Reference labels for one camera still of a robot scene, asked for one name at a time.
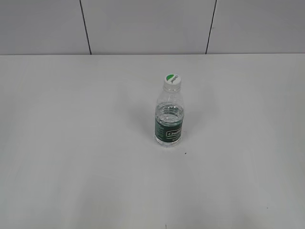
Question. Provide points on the clear green-label water bottle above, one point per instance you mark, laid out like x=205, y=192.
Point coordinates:
x=169, y=115

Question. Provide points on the white green bottle cap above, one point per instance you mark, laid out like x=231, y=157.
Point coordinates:
x=173, y=80

